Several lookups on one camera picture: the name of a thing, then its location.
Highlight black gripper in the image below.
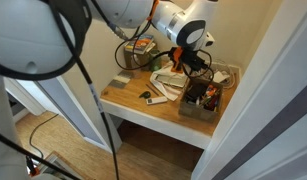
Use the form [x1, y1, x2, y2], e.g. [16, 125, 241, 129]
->
[181, 53, 208, 81]

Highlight orange handled tool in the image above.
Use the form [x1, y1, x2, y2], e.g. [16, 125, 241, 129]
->
[206, 84, 218, 98]

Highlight brown cardboard box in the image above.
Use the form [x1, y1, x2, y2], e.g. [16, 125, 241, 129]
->
[178, 77, 224, 124]

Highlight brown box under books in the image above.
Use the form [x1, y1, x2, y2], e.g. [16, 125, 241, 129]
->
[123, 49, 151, 72]

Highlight crumpled white papers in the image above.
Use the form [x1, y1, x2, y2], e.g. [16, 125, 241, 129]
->
[149, 61, 190, 102]

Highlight thin dark stick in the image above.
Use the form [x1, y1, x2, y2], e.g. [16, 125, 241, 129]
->
[145, 83, 160, 97]

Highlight white remote control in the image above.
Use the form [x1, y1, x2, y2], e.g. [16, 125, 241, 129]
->
[145, 95, 169, 106]

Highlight stack of colourful books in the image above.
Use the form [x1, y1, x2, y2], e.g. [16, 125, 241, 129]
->
[123, 33, 157, 55]

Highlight grey booklet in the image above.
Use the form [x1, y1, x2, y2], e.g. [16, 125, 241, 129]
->
[108, 70, 134, 90]

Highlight grey door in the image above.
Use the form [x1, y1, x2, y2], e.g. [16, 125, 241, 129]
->
[35, 77, 106, 145]

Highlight orange camera mount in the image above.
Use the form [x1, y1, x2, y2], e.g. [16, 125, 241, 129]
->
[169, 46, 184, 74]

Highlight tangled white cables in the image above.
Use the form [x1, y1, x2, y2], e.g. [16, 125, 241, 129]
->
[208, 59, 235, 90]

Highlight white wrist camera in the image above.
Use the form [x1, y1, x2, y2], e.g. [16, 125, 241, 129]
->
[202, 31, 216, 48]

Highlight white door frame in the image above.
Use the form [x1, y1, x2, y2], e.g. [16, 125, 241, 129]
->
[191, 0, 307, 180]

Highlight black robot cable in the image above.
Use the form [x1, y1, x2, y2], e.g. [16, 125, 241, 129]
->
[89, 0, 214, 81]

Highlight thick black cable white label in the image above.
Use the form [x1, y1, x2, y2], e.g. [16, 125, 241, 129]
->
[47, 0, 121, 180]

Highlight thin black floor cable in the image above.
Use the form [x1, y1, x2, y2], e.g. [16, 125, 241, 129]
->
[28, 113, 60, 158]

